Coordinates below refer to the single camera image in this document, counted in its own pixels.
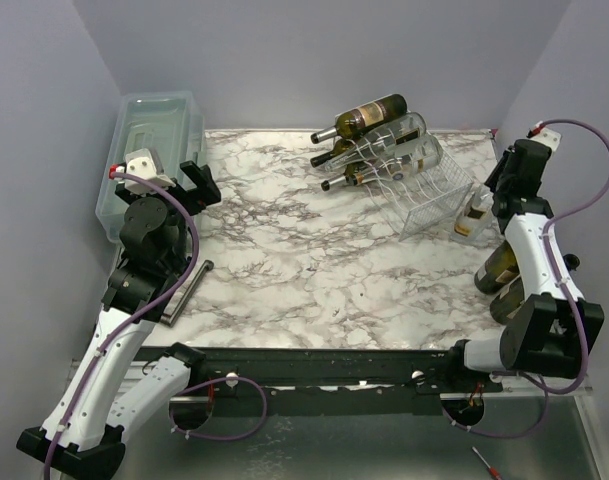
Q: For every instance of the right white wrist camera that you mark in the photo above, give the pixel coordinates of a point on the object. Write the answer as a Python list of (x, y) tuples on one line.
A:
[(545, 136)]

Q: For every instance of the red handled screwdriver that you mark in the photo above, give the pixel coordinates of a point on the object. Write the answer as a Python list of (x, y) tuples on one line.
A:
[(493, 472)]

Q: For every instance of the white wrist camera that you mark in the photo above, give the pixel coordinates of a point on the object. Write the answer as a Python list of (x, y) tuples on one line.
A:
[(545, 136), (145, 164)]

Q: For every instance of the clear plastic storage bin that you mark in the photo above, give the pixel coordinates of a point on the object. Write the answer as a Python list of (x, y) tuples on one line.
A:
[(169, 123)]

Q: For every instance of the green bottle silver foil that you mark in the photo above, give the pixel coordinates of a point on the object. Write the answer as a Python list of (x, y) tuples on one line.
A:
[(499, 269)]

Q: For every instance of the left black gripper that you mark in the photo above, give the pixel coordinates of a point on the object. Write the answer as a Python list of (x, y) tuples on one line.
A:
[(206, 192)]

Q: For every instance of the tall clear glass bottle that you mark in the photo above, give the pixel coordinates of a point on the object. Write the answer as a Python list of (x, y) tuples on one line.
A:
[(381, 140)]

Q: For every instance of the clear corked liquor bottle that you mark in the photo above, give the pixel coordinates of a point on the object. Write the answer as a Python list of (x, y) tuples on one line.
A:
[(407, 159)]

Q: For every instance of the wine bottle on rack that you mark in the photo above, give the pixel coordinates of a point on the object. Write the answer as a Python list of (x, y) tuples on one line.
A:
[(359, 120)]

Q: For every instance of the small black metal stand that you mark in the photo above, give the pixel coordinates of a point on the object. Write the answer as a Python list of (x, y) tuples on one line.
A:
[(169, 320)]

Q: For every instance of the white wire wine rack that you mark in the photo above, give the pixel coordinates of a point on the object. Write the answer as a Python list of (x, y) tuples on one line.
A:
[(420, 201)]

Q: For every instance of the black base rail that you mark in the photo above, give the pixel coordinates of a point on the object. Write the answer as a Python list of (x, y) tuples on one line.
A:
[(321, 382)]

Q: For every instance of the green bottle with cream label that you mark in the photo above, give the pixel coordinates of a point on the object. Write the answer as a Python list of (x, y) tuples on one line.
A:
[(341, 177)]

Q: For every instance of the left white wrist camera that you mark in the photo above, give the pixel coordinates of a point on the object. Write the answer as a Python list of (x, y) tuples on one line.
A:
[(145, 164)]

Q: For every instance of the dark green front bottle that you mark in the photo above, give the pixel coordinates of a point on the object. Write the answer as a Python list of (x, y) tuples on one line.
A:
[(508, 301)]

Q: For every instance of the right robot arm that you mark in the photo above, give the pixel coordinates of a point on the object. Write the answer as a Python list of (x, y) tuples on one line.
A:
[(553, 327)]

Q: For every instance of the clear bottle black cap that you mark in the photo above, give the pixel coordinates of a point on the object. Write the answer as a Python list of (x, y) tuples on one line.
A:
[(474, 217)]

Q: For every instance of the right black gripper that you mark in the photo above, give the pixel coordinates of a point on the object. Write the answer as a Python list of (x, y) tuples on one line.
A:
[(504, 167)]

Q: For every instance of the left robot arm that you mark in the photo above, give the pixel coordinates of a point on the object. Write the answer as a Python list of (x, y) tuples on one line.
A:
[(86, 435)]

